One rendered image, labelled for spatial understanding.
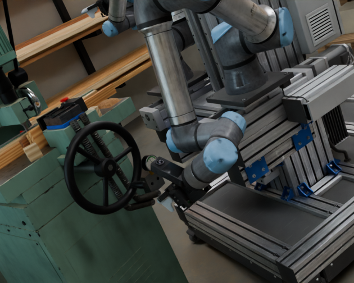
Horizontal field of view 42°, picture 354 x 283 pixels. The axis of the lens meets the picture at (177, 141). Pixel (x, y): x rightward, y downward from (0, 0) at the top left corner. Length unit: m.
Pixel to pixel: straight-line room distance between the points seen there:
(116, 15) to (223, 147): 1.15
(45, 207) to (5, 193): 0.14
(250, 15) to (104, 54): 3.40
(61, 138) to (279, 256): 0.87
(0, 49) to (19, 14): 2.71
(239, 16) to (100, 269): 0.97
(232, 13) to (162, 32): 0.20
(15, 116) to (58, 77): 2.75
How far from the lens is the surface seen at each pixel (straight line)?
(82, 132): 1.38
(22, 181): 1.49
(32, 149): 1.52
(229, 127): 1.17
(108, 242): 1.69
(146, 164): 1.70
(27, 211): 1.51
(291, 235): 1.84
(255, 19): 1.35
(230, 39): 1.50
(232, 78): 1.54
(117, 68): 4.15
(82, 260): 1.64
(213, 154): 1.08
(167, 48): 1.21
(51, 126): 1.52
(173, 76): 1.21
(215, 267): 2.19
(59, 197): 1.56
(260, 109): 1.56
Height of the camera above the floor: 1.29
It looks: 20 degrees down
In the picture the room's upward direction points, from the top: 23 degrees counter-clockwise
